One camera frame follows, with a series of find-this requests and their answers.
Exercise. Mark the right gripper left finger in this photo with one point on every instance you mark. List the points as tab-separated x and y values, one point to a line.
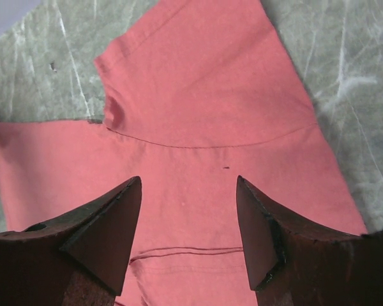
78	258

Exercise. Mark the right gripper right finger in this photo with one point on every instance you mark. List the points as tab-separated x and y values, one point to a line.
291	260

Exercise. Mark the red t-shirt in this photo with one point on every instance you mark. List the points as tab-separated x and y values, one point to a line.
197	93

